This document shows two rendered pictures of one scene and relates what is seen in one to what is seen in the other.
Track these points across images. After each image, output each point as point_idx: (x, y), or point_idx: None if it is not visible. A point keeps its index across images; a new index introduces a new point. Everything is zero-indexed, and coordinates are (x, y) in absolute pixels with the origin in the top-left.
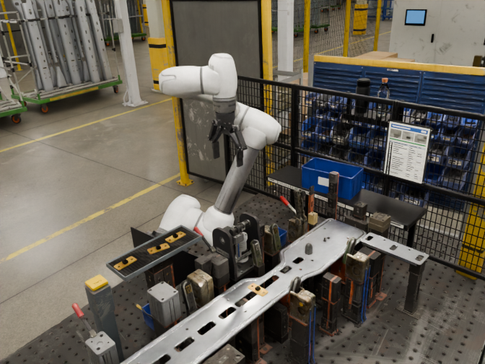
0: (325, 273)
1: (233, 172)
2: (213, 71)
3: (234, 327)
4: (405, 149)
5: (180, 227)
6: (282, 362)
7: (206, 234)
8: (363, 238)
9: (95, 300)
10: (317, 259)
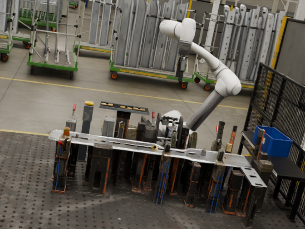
0: (209, 175)
1: (202, 103)
2: (181, 24)
3: (125, 147)
4: None
5: (147, 108)
6: (148, 196)
7: None
8: (243, 167)
9: (84, 108)
10: (202, 157)
